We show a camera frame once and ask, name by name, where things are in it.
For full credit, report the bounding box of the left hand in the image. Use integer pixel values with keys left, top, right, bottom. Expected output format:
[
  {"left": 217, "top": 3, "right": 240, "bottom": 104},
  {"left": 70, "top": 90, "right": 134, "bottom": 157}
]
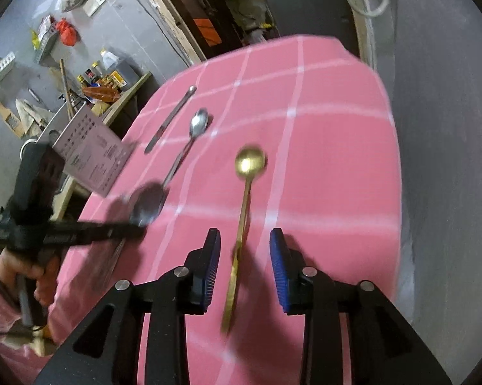
[{"left": 0, "top": 249, "right": 60, "bottom": 307}]

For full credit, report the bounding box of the white wall socket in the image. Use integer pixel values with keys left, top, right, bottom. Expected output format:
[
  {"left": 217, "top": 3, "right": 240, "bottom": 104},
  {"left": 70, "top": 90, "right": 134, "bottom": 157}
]
[{"left": 82, "top": 0, "right": 107, "bottom": 17}]

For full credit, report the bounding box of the large dark oil jug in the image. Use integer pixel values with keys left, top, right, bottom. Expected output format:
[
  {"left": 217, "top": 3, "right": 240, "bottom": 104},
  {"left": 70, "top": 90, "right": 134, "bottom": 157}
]
[{"left": 100, "top": 49, "right": 139, "bottom": 91}]

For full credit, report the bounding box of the orange snack packet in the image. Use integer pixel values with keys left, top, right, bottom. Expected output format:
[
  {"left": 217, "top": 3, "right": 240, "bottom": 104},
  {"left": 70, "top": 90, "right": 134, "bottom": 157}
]
[{"left": 82, "top": 86, "right": 121, "bottom": 103}]

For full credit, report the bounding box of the slim silver spoon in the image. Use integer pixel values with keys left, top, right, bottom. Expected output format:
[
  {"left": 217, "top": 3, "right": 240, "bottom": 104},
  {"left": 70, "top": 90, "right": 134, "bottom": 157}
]
[{"left": 162, "top": 108, "right": 210, "bottom": 189}]

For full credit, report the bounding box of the large silver spoon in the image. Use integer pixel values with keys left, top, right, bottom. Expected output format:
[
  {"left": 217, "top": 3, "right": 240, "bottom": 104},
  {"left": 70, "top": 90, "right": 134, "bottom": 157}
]
[{"left": 97, "top": 182, "right": 168, "bottom": 289}]

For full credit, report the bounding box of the grey cabinet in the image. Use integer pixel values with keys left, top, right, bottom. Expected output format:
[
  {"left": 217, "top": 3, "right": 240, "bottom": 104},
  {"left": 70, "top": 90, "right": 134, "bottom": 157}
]
[{"left": 266, "top": 0, "right": 359, "bottom": 56}]

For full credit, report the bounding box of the hanging beige towel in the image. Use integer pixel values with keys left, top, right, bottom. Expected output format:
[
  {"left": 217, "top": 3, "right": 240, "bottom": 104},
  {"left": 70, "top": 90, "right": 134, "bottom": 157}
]
[{"left": 15, "top": 98, "right": 54, "bottom": 137}]

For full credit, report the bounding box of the pink checkered tablecloth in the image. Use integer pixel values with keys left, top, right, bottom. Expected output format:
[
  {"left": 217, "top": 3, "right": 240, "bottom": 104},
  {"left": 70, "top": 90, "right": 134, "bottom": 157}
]
[{"left": 0, "top": 35, "right": 405, "bottom": 385}]

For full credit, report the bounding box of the pink sleeve forearm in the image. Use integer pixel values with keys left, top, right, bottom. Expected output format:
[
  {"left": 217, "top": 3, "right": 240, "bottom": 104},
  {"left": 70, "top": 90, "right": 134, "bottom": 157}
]
[{"left": 0, "top": 287, "right": 48, "bottom": 384}]

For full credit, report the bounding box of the grey utensil holder box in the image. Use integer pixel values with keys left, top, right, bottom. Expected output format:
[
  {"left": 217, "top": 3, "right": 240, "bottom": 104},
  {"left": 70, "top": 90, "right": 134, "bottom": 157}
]
[{"left": 37, "top": 104, "right": 133, "bottom": 197}]

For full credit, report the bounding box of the silver butter knife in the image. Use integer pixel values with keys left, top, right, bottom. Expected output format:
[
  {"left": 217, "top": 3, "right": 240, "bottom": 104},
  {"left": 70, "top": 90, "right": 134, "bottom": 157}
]
[{"left": 143, "top": 85, "right": 197, "bottom": 154}]

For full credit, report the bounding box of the gold spoon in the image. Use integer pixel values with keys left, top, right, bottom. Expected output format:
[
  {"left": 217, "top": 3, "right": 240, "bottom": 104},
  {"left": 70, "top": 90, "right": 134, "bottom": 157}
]
[{"left": 221, "top": 145, "right": 267, "bottom": 334}]

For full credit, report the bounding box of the red plastic bag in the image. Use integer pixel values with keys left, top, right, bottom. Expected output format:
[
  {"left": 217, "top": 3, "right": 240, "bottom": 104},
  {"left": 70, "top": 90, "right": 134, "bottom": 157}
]
[{"left": 56, "top": 17, "right": 79, "bottom": 47}]

